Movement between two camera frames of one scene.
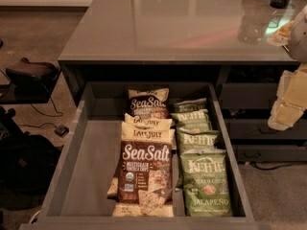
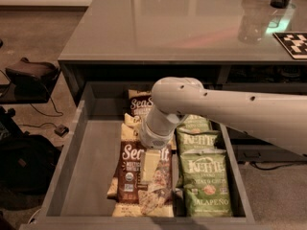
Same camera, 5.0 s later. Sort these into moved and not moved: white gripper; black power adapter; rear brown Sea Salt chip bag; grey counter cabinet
Moved: white gripper
Not moved: rear brown Sea Salt chip bag; grey counter cabinet; black power adapter
